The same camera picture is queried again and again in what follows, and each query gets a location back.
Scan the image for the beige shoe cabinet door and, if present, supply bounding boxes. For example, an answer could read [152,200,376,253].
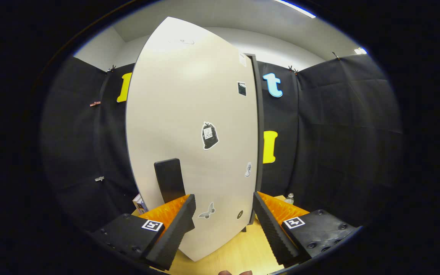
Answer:
[125,16,259,262]

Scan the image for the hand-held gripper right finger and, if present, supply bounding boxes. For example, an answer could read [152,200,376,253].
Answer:
[252,191,359,268]

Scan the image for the grey shoe cabinet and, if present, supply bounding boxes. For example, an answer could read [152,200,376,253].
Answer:
[245,53,265,232]

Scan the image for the black cabinet door handle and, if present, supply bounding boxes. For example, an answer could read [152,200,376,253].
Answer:
[154,158,187,204]

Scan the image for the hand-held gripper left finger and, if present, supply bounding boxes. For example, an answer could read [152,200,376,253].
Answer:
[89,194,197,271]

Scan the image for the long ceiling light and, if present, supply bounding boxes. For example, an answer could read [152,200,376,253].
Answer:
[273,0,317,19]

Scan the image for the black backdrop cloth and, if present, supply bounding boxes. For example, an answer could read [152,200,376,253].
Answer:
[40,53,403,233]

